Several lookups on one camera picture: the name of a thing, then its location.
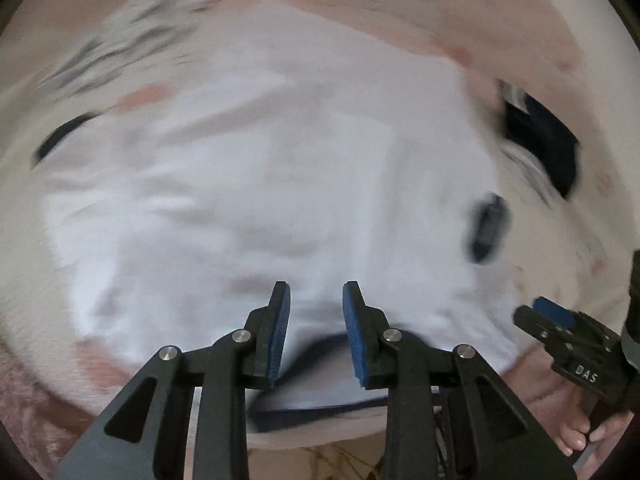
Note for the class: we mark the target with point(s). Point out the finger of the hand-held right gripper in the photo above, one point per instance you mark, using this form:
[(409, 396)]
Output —
[(552, 310), (535, 325)]

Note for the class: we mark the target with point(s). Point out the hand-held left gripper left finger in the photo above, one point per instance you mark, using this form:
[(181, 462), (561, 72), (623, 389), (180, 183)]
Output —
[(280, 330)]

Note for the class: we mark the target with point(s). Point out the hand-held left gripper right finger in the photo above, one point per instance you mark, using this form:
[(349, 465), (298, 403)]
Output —
[(352, 335)]

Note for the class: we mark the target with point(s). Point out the white t-shirt with dark collar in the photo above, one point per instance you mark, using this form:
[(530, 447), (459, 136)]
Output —
[(275, 185)]

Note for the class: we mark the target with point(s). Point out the person's right hand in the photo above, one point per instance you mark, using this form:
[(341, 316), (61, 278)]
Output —
[(572, 430)]

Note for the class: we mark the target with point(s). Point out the folded dark garment white stripes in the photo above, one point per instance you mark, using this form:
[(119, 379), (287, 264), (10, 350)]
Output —
[(545, 140)]

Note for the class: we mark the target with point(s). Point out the pink fluffy blanket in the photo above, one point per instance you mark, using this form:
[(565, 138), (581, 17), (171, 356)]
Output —
[(35, 410)]

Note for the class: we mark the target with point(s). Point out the cat-print bed sheet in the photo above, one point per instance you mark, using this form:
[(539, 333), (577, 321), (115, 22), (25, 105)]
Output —
[(400, 15)]

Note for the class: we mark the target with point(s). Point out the grey patterned crumpled cloth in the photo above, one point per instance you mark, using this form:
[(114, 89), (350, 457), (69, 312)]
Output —
[(120, 40)]

